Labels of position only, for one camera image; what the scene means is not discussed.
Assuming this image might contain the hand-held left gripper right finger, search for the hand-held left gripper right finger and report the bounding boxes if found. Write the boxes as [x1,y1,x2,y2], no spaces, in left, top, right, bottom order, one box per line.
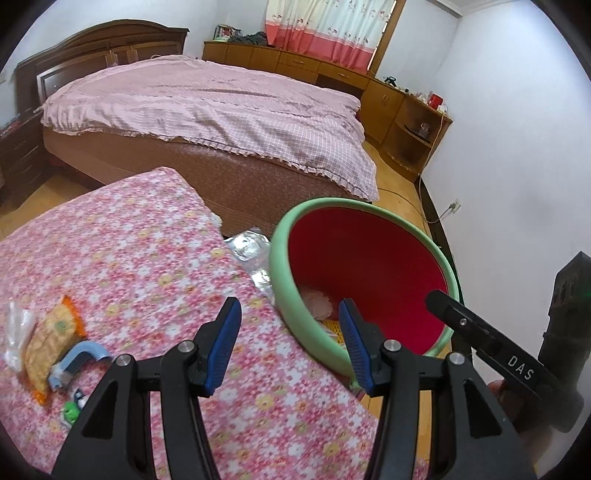
[338,298,539,480]

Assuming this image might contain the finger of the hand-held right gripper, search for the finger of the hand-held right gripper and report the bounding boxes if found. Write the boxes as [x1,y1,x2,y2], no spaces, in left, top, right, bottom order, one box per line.
[426,290,502,358]

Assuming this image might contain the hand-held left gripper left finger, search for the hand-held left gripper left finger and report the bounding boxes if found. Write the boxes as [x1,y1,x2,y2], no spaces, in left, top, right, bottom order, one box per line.
[52,298,242,480]

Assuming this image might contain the white tissue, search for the white tissue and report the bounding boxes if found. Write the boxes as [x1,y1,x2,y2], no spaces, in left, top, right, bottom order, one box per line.
[300,288,334,319]

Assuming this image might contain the red bin with green rim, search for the red bin with green rim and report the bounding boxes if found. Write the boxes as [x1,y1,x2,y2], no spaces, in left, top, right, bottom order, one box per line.
[269,198,459,376]

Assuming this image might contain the person's right hand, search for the person's right hand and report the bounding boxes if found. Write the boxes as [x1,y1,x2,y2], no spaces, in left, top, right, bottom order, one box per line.
[488,378,555,435]

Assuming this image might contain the orange mesh net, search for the orange mesh net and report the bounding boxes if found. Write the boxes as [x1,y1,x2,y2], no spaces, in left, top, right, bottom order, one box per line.
[323,318,348,347]

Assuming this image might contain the silver foil box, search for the silver foil box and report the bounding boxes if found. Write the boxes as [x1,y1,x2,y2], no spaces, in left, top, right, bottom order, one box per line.
[224,227,278,301]

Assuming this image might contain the pink floral tablecloth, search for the pink floral tablecloth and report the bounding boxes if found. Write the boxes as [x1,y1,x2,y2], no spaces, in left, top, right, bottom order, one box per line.
[0,166,428,480]

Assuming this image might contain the blue tape dispenser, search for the blue tape dispenser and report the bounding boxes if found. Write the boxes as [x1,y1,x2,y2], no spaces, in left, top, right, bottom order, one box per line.
[47,340,113,392]

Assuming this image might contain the brown bed base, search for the brown bed base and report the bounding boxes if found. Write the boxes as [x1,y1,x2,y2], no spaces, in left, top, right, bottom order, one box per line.
[42,127,375,223]

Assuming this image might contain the orange snack packet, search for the orange snack packet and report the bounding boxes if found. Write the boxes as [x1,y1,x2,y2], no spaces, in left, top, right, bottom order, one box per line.
[23,295,88,407]

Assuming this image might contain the clear plastic bag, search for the clear plastic bag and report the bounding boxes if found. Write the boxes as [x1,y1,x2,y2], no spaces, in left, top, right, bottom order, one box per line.
[4,299,37,372]

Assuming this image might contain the bed with pink cover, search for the bed with pink cover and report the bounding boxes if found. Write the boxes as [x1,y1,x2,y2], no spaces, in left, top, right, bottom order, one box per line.
[41,54,380,200]

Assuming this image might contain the dark wooden nightstand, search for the dark wooden nightstand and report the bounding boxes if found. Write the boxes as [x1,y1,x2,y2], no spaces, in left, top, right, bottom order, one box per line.
[0,111,47,208]

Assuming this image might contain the dark clothes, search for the dark clothes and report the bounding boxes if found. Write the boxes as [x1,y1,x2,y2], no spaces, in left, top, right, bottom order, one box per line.
[228,32,269,47]

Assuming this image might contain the printed curtain with pink hem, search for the printed curtain with pink hem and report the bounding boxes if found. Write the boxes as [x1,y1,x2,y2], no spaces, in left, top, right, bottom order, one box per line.
[264,0,398,71]

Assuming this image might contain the dark wooden headboard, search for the dark wooden headboard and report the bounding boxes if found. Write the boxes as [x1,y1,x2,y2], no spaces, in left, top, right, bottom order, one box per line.
[14,19,190,112]

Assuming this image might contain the white power cable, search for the white power cable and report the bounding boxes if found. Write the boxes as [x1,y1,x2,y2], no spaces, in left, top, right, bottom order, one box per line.
[418,108,451,178]

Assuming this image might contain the wooden wall cabinet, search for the wooden wall cabinet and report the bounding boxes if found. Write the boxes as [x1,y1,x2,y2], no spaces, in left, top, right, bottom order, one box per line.
[203,41,454,182]

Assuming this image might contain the wooden window frame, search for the wooden window frame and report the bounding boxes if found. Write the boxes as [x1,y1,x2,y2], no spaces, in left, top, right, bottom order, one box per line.
[367,0,407,77]

